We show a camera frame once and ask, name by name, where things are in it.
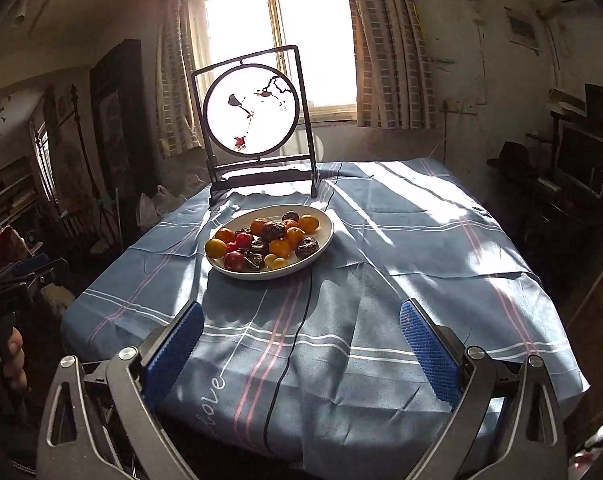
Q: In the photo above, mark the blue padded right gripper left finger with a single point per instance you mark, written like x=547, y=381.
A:
x=139, y=380

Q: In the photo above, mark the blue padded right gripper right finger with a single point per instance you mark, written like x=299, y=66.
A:
x=462, y=376

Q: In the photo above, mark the red cherry tomato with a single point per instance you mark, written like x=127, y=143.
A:
x=244, y=240

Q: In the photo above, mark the small yellow longan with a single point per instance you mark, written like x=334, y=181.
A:
x=278, y=263
x=269, y=259

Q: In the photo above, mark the large smooth orange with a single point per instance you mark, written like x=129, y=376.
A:
x=280, y=248

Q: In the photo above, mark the wrinkled dark passion fruit large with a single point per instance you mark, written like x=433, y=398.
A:
x=308, y=246

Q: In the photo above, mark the dark round fruit plate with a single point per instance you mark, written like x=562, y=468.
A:
x=291, y=216

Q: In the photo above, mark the small yellow longan front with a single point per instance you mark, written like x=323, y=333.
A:
x=278, y=263

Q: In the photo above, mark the large mandarin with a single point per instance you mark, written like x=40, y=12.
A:
x=290, y=223

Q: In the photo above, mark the person's left hand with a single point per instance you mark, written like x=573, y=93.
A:
x=13, y=368

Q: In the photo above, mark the dark red plum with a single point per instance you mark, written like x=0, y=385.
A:
x=235, y=261

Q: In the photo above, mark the yellow orange left pile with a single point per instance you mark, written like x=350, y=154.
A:
x=215, y=248

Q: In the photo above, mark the blue striped tablecloth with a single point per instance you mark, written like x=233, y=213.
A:
x=311, y=371

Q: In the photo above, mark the white oval plate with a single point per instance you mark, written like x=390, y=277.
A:
x=324, y=236

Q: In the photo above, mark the left striped curtain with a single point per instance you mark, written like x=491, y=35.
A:
x=177, y=123

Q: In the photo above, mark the striped curtain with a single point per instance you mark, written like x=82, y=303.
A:
x=395, y=88
x=177, y=123

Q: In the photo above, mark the right striped curtain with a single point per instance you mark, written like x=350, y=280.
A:
x=395, y=88

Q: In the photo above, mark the dark framed wall picture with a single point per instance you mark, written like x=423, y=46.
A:
x=121, y=126

